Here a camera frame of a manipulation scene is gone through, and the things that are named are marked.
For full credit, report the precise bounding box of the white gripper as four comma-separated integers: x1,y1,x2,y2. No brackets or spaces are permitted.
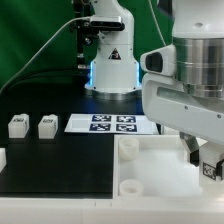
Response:
140,44,224,167

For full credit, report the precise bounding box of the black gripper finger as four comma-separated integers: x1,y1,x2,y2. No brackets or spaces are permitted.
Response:
215,159,224,180

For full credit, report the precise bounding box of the white square tabletop part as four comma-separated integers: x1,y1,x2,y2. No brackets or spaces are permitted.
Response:
113,135,224,199

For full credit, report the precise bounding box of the white sheet with AprilTags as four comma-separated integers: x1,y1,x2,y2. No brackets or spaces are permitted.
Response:
65,114,158,135

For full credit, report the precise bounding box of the white cable behind arm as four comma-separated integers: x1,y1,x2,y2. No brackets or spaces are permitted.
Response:
146,0,168,48

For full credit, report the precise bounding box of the black cable on table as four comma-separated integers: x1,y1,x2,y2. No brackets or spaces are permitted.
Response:
0,68,92,96

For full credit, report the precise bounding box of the black camera on mount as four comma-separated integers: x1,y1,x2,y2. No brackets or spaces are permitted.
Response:
90,15,125,31

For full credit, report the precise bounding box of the white camera cable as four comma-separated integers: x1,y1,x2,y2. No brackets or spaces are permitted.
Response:
0,16,93,93

